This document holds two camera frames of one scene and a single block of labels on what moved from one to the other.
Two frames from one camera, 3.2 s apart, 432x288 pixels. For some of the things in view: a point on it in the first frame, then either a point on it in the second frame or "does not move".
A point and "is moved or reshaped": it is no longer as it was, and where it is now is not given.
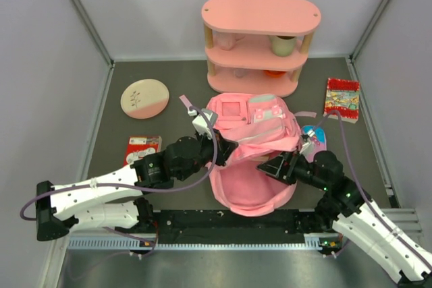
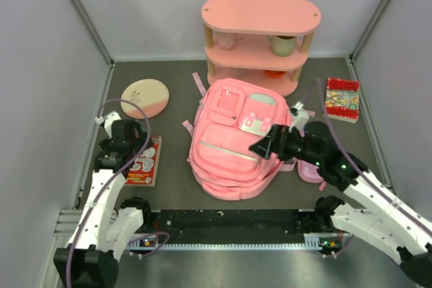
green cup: [283, 46] does not move
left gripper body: [205, 155] to [142, 134]
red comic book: [343, 95] does not move
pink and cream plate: [144, 98] does not move
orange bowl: [274, 73] does not move
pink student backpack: [263, 126] is moved or reshaped
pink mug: [227, 41] does not move
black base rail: [227, 228] does not move
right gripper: [276, 168] to [277, 137]
